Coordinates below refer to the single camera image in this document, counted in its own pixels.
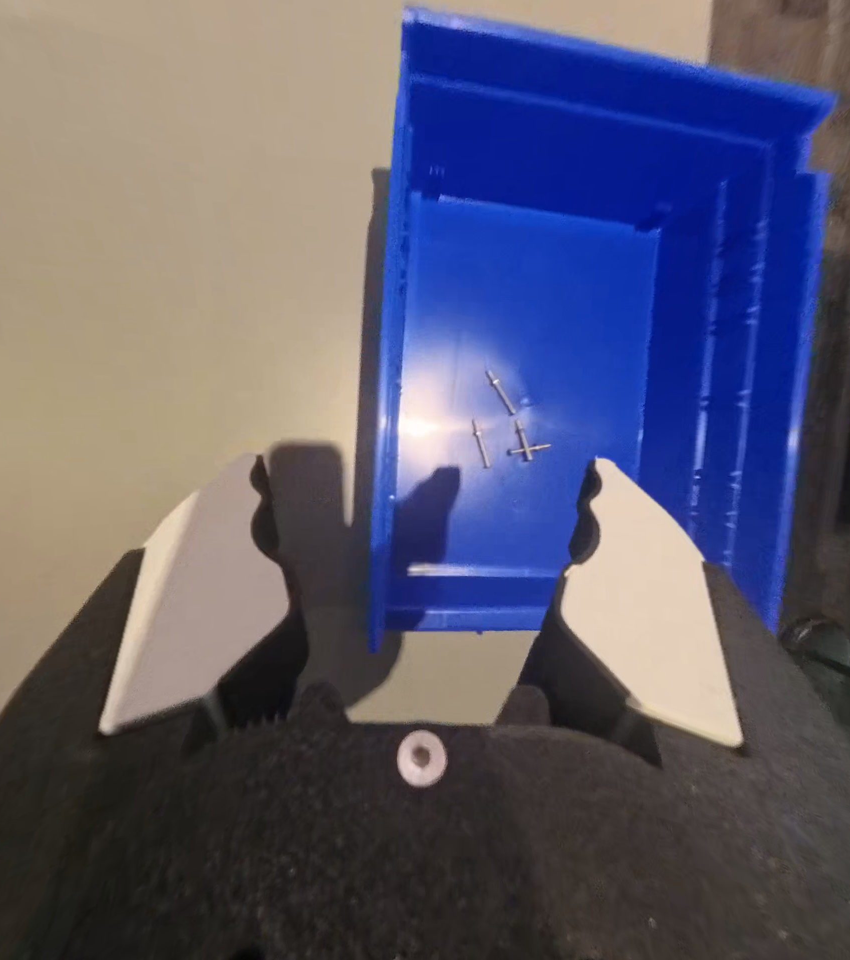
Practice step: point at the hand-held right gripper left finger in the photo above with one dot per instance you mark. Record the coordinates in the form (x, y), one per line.
(184, 600)

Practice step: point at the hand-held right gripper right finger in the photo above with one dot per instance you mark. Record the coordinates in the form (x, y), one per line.
(650, 622)

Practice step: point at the silver bolt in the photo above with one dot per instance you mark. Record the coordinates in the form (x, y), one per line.
(539, 448)
(501, 392)
(521, 439)
(480, 444)

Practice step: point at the blue plastic bin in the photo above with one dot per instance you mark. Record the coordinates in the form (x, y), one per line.
(545, 300)

